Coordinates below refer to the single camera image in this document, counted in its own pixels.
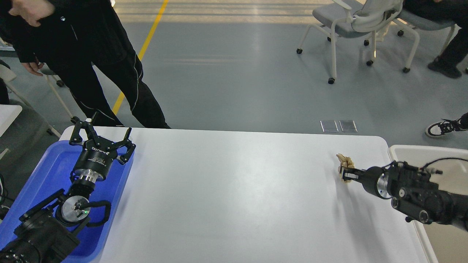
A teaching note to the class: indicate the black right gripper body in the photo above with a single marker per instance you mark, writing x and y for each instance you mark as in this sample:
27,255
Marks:
374,181

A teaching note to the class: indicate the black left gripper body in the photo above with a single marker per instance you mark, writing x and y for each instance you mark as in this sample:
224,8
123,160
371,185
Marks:
95,160

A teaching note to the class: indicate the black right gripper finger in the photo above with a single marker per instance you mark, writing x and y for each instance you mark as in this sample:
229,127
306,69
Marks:
348,177
350,170

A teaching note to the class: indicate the brown paper ball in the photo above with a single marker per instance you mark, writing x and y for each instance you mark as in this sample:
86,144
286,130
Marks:
345,162

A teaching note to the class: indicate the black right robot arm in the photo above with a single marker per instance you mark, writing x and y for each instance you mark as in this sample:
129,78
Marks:
411,192

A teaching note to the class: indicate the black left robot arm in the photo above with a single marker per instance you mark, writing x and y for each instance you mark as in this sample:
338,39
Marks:
65,210

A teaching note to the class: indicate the blue plastic tray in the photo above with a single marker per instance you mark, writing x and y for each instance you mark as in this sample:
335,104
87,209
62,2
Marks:
51,174

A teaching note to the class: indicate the right metal floor plate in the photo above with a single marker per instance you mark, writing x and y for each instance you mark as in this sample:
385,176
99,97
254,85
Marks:
348,126

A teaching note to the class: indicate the metal floor plate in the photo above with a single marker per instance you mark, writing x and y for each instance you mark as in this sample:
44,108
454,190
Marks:
329,126
348,126

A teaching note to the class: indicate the left metal floor plate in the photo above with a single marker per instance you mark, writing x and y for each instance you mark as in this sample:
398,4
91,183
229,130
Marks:
329,126

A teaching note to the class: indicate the grey chair at left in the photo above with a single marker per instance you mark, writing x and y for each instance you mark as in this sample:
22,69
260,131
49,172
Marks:
53,80

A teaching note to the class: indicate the white side table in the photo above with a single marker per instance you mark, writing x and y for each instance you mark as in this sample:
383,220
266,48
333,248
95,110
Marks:
8,113

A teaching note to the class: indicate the person in dark jeans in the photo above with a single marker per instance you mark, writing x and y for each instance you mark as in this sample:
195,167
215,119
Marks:
446,126

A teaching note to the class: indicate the white plastic bin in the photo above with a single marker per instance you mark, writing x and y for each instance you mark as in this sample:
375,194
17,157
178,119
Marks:
441,243

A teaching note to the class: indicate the person in black clothes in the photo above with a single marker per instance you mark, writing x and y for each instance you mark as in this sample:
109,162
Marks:
72,37

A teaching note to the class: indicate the grey white office chair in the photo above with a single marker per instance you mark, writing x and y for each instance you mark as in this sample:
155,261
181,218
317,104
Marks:
351,19

